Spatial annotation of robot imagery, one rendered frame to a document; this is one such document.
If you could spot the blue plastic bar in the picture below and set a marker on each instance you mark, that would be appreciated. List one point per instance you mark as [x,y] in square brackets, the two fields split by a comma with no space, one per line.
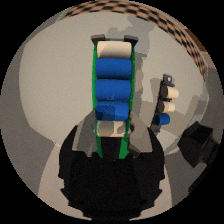
[113,68]
[162,119]
[112,90]
[112,110]

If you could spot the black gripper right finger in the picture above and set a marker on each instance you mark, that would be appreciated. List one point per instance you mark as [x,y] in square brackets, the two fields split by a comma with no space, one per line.
[144,144]

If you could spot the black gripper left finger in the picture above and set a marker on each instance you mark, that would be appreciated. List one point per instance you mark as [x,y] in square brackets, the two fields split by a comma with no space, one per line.
[79,143]

